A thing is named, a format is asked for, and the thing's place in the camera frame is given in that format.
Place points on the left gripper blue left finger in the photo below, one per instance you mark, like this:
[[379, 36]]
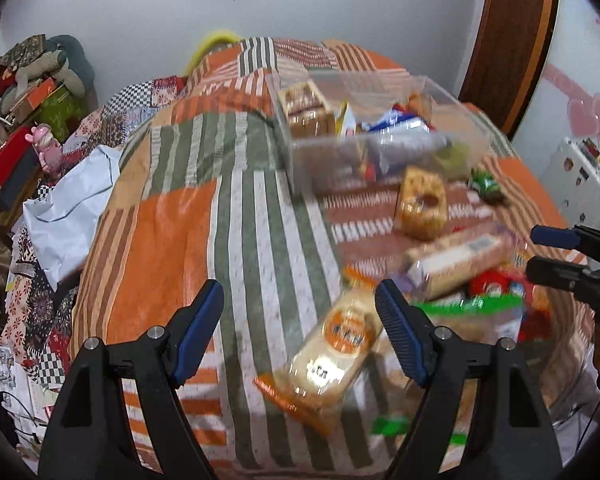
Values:
[[89, 435]]

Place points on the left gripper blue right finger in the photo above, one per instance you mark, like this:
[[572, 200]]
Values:
[[510, 435]]

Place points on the green small snack packet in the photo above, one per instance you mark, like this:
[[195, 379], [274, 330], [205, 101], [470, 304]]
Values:
[[484, 184]]

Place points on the long brick-pattern biscuit pack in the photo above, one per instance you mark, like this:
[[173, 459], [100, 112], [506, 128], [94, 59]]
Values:
[[435, 269]]

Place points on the caramel puff snack bag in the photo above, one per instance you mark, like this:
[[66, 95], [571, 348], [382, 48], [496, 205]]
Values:
[[421, 208]]

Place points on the orange bread package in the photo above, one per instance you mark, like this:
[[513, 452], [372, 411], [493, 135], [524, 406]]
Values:
[[312, 385]]

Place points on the red blue snack bag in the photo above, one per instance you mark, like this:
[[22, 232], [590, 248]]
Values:
[[398, 138]]

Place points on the clear bag with green clip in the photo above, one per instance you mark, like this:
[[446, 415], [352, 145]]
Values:
[[481, 319]]

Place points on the white yellow chip bag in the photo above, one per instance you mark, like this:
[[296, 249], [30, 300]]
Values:
[[345, 122]]

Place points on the white small fridge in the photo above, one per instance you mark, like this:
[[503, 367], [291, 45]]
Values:
[[573, 183]]

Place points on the red snack packet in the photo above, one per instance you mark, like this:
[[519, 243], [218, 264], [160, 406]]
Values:
[[499, 282]]

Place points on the white paper sheet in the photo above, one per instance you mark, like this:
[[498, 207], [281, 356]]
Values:
[[62, 225]]

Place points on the patchwork striped bedspread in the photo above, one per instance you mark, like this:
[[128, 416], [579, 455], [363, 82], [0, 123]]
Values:
[[203, 193]]

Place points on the dark wooden door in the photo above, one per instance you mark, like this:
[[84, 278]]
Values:
[[508, 58]]

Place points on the pink plush toy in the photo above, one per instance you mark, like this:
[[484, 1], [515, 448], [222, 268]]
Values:
[[47, 147]]

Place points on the clear plastic storage box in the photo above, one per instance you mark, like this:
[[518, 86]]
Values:
[[320, 162]]

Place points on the red flat box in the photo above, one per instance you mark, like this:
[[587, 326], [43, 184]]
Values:
[[18, 161]]

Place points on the pile of clothes and boxes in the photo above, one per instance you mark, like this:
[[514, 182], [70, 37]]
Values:
[[35, 68]]

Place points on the yellow hoop behind bed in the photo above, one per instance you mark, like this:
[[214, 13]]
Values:
[[212, 41]]

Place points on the pink heart wall sticker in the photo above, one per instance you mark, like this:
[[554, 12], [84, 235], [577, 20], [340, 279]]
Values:
[[583, 109]]

